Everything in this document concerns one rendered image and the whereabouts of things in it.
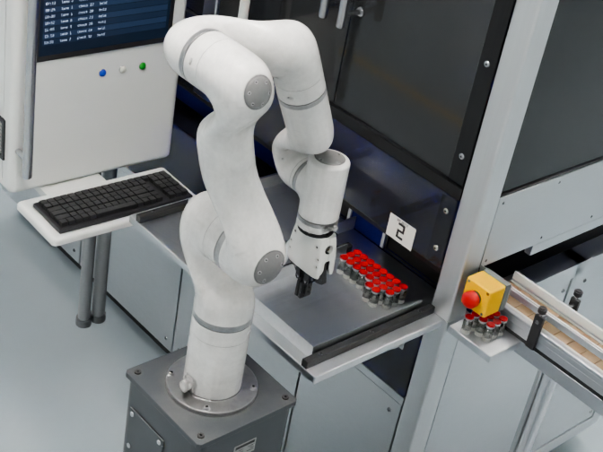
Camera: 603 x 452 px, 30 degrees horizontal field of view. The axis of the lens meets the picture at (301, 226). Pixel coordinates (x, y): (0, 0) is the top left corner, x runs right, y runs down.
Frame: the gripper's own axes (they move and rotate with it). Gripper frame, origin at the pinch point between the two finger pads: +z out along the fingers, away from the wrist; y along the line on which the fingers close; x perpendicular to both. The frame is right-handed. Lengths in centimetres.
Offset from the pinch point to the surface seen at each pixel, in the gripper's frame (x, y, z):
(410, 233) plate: -36.8, 4.1, 0.1
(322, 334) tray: -8.1, -0.8, 15.2
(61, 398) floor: -2, 92, 103
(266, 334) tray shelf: 2.9, 5.5, 15.5
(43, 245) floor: -39, 166, 103
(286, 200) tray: -37, 46, 15
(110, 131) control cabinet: -11, 89, 10
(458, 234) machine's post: -37.0, -8.5, -7.2
